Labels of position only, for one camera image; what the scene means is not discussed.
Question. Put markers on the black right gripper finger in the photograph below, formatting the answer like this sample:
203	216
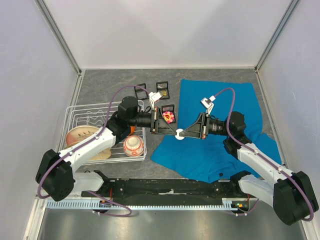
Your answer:
191	134
196	127

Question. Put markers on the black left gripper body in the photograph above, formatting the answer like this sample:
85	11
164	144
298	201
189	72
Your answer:
154	125

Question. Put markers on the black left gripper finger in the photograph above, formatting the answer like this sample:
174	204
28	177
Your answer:
166	131
161	121

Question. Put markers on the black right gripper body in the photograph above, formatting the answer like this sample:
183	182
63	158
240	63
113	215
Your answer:
206	125

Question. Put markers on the pink flower smiley brooch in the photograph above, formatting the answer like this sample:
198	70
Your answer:
169	117

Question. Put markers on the blue t-shirt garment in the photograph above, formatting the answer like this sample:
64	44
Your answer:
206	160

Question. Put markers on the round silver badge brooch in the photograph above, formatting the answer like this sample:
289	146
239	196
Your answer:
178	135

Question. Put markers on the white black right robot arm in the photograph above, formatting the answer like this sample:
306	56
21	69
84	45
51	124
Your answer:
289	193

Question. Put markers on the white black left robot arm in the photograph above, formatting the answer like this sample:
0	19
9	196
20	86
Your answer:
56	173

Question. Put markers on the orange bowl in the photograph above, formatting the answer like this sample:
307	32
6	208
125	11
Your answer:
132	128

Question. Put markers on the white red patterned bowl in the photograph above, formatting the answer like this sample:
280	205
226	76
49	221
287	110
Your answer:
133	146

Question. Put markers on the cream floral plate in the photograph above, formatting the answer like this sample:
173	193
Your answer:
104	154

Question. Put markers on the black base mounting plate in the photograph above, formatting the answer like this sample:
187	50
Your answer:
127	187

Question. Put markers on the pink beige floral plate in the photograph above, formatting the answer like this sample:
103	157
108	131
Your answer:
79	133

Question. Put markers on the black frame stand near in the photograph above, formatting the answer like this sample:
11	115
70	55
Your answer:
169	107

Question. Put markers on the black frame stand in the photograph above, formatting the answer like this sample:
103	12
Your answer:
141	92
163	86
169	107

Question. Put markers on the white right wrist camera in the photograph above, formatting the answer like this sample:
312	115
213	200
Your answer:
208	104

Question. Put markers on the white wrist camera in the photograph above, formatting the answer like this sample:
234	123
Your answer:
208	104
153	98

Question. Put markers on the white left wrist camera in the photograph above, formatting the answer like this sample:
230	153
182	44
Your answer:
153	98

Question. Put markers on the black frame stand left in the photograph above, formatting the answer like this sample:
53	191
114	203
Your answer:
141	92

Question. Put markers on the black frame stand middle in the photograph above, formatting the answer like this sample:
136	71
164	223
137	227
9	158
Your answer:
163	86

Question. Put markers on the white wire dish rack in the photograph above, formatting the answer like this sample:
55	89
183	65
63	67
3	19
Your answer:
95	115

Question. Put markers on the slotted cable duct rail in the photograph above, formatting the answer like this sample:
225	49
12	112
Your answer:
96	204

